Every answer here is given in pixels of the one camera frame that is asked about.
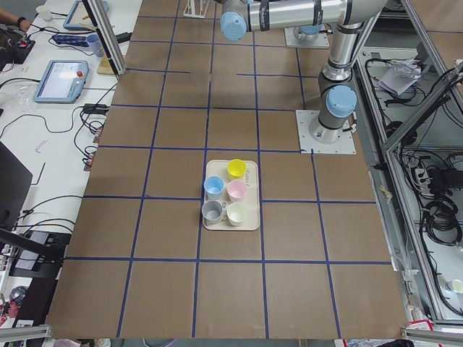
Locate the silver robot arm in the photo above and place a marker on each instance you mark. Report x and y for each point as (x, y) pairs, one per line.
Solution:
(351, 22)
(309, 32)

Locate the person forearm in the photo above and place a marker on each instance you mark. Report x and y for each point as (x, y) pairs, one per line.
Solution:
(7, 18)

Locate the yellow plastic cup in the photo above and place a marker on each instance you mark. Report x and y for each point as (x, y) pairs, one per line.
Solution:
(236, 169)

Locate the pink plastic cup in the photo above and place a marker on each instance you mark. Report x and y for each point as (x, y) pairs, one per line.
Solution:
(236, 190)

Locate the blue cup on tray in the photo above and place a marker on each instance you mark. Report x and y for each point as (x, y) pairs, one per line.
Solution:
(213, 187)

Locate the cream plastic cup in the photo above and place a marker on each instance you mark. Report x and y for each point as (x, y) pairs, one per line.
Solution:
(236, 213)

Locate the grey plastic cup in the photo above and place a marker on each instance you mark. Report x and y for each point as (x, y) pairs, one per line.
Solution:
(212, 211)

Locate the light blue cup on desk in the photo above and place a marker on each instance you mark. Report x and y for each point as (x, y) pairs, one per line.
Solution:
(95, 45)

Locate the paper cup on shelf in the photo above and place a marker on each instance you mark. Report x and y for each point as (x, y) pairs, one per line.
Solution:
(455, 286)

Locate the beige serving tray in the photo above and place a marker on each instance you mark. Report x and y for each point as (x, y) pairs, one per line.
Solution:
(251, 200)

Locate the wooden mug tree stand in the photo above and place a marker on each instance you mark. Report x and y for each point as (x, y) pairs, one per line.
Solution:
(113, 61)

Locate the black power adapter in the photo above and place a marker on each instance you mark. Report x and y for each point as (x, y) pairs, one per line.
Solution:
(123, 37)

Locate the near teach pendant tablet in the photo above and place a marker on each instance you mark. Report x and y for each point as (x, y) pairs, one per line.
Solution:
(62, 81)

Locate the teach pendant tablet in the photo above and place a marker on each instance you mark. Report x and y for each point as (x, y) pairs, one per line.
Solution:
(62, 81)
(77, 18)

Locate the crumpled white paper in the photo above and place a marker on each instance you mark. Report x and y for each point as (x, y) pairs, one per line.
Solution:
(401, 74)

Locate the blue plaid pencil case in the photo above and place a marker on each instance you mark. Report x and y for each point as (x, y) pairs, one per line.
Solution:
(70, 40)

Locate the far teach pendant tablet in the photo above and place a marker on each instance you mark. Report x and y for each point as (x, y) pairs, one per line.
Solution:
(77, 18)

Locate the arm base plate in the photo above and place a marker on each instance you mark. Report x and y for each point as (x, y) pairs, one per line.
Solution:
(321, 42)
(315, 139)

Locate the white wire cup rack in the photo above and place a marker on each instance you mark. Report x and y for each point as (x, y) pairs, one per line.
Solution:
(196, 8)

